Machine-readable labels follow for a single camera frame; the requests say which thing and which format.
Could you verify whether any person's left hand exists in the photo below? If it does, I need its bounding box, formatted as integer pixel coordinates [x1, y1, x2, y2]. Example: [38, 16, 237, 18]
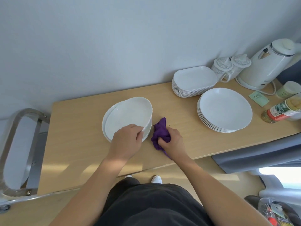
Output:
[107, 124, 144, 163]

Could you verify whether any person's right hand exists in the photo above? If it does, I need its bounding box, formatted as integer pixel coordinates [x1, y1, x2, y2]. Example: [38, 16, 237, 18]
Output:
[157, 127, 190, 161]

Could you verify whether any purple cloth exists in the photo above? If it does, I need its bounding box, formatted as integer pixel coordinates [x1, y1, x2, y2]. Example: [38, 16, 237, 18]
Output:
[151, 117, 173, 160]

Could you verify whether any person's right forearm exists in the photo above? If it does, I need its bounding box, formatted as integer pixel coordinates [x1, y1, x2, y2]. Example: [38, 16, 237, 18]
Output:
[174, 155, 274, 226]

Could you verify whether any person's left forearm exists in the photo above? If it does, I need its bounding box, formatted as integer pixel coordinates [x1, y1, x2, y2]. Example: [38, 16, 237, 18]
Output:
[49, 156, 132, 226]

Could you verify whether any person's black clothing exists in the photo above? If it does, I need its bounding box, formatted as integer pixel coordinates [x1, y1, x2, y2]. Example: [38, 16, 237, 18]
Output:
[94, 178, 213, 226]

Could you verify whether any stack of white round plates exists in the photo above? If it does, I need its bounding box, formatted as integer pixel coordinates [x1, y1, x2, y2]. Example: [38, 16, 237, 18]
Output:
[197, 88, 253, 133]

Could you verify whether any stack of white rectangular plates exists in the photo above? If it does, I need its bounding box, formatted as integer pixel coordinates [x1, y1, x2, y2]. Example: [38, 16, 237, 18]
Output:
[171, 66, 218, 98]

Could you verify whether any patterned white lidded mug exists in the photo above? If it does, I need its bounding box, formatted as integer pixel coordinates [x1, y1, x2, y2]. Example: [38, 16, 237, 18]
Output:
[211, 57, 234, 83]
[230, 54, 252, 79]

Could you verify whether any green paper packet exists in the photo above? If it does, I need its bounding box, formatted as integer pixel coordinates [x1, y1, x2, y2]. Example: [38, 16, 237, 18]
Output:
[248, 91, 270, 107]

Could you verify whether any red label glass bottle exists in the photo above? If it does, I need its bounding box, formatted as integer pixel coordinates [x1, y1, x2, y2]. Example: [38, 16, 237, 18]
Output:
[261, 93, 301, 124]

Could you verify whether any white electric kettle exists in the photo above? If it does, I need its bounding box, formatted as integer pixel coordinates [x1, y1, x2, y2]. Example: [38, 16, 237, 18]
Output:
[236, 39, 298, 90]

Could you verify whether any clear plastic bag of snacks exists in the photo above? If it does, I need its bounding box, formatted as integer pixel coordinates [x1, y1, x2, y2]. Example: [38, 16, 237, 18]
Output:
[257, 198, 295, 226]

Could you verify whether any jar with white lid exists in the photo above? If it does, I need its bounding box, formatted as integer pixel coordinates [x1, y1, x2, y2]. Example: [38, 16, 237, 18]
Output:
[275, 81, 301, 100]

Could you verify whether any white kettle cord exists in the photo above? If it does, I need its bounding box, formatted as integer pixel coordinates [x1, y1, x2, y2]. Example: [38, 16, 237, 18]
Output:
[256, 80, 276, 96]

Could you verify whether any metal frame chair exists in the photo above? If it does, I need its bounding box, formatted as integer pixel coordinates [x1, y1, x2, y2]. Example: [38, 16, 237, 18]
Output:
[0, 108, 50, 211]

